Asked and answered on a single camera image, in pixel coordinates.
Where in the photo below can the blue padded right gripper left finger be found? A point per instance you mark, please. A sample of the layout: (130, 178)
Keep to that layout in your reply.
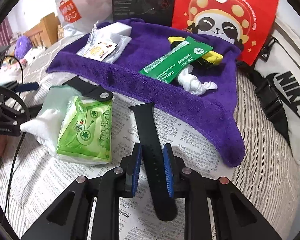
(131, 165)

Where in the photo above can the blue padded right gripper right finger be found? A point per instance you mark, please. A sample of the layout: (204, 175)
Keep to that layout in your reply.
(173, 169)

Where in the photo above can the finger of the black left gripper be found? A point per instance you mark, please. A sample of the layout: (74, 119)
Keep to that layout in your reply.
(21, 87)

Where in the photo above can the black watch strap long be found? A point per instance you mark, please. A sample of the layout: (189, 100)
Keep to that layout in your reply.
(152, 154)

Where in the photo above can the white fabric glove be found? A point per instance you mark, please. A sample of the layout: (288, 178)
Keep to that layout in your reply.
(47, 124)

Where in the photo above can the white knotted tissue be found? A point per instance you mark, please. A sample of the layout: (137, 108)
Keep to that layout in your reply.
(191, 84)

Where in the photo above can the green sachet packet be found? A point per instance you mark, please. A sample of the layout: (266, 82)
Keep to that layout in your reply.
(167, 68)

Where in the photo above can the purple plush toy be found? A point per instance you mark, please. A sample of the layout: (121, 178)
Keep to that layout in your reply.
(23, 45)

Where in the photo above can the green tissue pack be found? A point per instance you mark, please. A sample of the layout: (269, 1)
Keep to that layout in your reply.
(85, 134)

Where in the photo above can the purple fleece towel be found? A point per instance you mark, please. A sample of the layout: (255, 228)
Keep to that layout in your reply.
(137, 74)

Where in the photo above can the clear packet with snacks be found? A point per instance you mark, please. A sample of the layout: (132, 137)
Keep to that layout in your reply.
(104, 47)

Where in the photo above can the white plastic shopping bag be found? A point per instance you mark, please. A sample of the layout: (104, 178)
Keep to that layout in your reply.
(83, 14)

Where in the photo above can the yellow mini duffel pouch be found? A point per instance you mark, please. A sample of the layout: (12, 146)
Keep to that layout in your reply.
(207, 61)

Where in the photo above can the white sponge block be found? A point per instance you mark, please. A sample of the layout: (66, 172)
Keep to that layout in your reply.
(118, 28)

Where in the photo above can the white Nike bag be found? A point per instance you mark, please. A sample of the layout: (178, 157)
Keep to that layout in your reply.
(279, 64)

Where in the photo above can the black headset box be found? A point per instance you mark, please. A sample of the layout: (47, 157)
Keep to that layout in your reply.
(151, 11)

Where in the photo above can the red panda shopping bag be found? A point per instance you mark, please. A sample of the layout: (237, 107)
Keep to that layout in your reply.
(243, 23)

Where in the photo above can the black watch strap short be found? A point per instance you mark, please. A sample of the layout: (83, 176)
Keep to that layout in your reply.
(96, 92)

